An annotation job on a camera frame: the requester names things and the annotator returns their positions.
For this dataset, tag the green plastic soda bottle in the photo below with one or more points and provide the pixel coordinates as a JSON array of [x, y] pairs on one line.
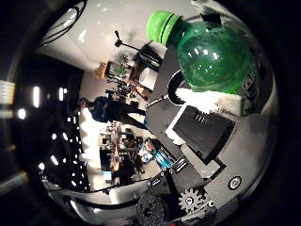
[[213, 59]]

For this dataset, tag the teal striped box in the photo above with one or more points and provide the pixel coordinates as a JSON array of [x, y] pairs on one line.
[[163, 157]]

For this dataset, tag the black round bowl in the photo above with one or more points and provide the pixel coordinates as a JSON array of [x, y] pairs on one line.
[[173, 91]]

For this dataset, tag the white box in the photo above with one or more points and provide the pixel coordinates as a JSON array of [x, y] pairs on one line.
[[148, 78]]

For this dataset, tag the person in dark clothes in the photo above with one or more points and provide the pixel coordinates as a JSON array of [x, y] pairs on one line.
[[105, 108]]

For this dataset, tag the green potted plant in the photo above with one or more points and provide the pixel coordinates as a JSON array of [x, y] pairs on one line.
[[119, 64]]

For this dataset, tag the black tripod stand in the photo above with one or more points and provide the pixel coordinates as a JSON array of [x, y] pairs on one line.
[[125, 44]]

